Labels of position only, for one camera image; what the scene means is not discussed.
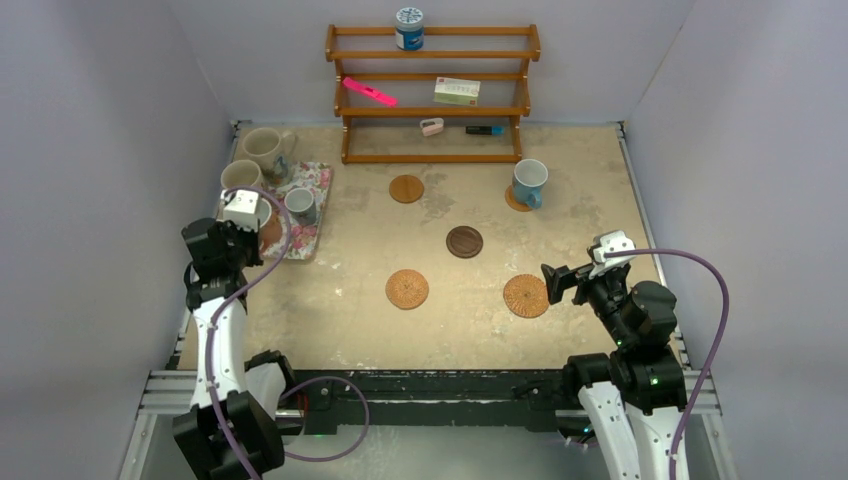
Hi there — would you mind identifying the pink marker pen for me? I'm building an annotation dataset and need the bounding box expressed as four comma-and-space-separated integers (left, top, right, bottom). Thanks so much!
342, 77, 397, 108

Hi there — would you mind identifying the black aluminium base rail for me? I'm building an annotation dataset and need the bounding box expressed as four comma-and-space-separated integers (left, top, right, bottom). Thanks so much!
281, 369, 584, 435

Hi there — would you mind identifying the blue-lidded white jar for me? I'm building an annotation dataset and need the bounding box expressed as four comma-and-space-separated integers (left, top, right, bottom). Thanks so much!
395, 7, 424, 51

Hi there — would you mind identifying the woven rattan coaster left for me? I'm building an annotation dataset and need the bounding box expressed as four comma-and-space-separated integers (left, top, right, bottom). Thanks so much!
385, 269, 429, 310

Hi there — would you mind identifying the beige floral mug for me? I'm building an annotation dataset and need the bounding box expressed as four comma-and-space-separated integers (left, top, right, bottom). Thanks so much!
220, 159, 266, 190

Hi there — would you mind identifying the blue mug white inside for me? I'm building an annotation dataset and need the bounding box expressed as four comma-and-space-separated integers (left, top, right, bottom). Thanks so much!
512, 158, 549, 209

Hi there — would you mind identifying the floral serving tray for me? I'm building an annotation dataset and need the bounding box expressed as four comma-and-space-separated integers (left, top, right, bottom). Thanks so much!
260, 162, 333, 261

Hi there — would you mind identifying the light wooden coaster right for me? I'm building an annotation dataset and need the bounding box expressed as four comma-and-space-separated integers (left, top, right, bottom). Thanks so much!
504, 186, 532, 212

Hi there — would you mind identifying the light wooden coaster left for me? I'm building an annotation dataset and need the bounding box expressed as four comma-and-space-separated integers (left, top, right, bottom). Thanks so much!
389, 175, 425, 204

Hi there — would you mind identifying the woven rattan coaster right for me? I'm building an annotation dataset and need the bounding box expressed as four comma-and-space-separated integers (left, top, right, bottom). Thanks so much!
503, 274, 549, 318

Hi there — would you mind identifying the green white small box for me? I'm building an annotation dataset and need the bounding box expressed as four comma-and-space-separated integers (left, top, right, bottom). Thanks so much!
433, 77, 481, 107

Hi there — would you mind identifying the pink tape dispenser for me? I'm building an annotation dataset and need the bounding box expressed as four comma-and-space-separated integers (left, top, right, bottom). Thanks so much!
419, 118, 444, 137

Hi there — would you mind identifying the wooden three-tier shelf rack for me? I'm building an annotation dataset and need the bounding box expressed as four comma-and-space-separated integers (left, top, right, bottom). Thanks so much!
324, 24, 542, 164

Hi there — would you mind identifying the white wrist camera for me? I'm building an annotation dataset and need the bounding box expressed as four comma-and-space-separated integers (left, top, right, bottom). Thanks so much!
220, 189, 260, 233
587, 230, 635, 279

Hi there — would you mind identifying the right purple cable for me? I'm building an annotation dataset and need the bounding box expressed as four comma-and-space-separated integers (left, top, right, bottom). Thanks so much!
602, 247, 731, 480

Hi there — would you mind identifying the brown orange mug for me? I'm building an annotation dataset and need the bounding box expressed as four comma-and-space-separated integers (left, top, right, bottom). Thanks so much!
257, 198, 283, 256

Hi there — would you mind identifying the dark brown wooden coaster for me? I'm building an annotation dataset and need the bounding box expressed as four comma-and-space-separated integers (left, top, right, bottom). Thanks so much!
446, 225, 484, 259

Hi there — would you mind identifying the beige mug far back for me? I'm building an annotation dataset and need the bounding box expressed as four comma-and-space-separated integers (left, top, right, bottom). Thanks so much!
243, 127, 298, 185

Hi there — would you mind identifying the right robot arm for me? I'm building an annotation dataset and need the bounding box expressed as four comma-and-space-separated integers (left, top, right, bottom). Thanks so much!
541, 264, 690, 479

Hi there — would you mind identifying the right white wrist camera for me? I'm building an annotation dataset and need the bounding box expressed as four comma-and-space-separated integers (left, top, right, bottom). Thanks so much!
587, 230, 635, 279

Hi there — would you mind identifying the light wooden coaster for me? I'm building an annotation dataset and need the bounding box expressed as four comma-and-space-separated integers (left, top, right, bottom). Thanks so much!
389, 175, 425, 204
504, 186, 532, 212

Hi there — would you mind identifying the small grey mug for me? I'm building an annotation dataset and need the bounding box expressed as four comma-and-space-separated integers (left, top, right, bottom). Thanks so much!
284, 187, 318, 226

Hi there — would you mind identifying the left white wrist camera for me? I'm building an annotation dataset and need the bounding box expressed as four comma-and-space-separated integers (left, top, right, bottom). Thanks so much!
220, 189, 260, 233

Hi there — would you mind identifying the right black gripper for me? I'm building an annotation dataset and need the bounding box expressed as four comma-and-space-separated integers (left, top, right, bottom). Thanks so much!
540, 247, 636, 345

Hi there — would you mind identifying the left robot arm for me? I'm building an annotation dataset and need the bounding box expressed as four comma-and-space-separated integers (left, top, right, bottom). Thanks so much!
172, 218, 298, 479

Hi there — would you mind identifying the black blue marker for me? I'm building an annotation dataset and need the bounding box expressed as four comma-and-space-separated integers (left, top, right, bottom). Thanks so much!
465, 125, 505, 136

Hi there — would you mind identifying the woven rattan coaster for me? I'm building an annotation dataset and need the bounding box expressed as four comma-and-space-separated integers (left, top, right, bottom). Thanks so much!
385, 269, 429, 310
503, 274, 549, 318

